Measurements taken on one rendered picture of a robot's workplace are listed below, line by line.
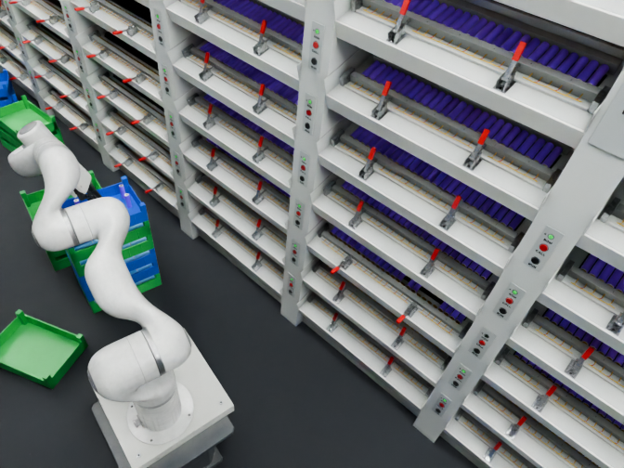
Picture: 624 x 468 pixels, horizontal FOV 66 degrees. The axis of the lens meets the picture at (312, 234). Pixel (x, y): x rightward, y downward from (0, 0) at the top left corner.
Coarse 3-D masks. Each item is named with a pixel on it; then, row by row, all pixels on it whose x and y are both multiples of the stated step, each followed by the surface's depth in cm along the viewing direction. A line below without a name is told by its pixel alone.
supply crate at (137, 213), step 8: (120, 184) 191; (128, 184) 190; (104, 192) 189; (112, 192) 191; (120, 192) 193; (128, 192) 194; (72, 200) 182; (120, 200) 191; (136, 200) 188; (128, 208) 188; (136, 208) 188; (144, 208) 180; (136, 216) 181; (144, 216) 183
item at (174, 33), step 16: (160, 0) 156; (176, 32) 165; (192, 32) 169; (160, 48) 170; (160, 64) 175; (160, 80) 181; (176, 80) 175; (176, 96) 179; (176, 112) 184; (176, 128) 191; (192, 128) 194; (176, 144) 197; (176, 176) 212; (176, 192) 220; (192, 208) 221; (192, 224) 228
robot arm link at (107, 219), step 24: (72, 216) 119; (96, 216) 121; (120, 216) 123; (120, 240) 122; (96, 264) 116; (120, 264) 119; (96, 288) 115; (120, 288) 115; (120, 312) 115; (144, 312) 114; (144, 336) 111; (168, 336) 112; (168, 360) 111
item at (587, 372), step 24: (528, 312) 128; (552, 312) 125; (528, 336) 124; (552, 336) 124; (576, 336) 122; (552, 360) 120; (576, 360) 117; (600, 360) 117; (576, 384) 117; (600, 384) 116; (600, 408) 117
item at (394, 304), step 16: (320, 224) 167; (320, 240) 168; (320, 256) 166; (336, 256) 164; (352, 272) 160; (368, 272) 160; (384, 272) 159; (368, 288) 157; (384, 288) 156; (384, 304) 155; (400, 304) 152; (432, 304) 151; (416, 320) 149; (464, 320) 147; (432, 336) 146; (448, 336) 145; (464, 336) 145; (448, 352) 145
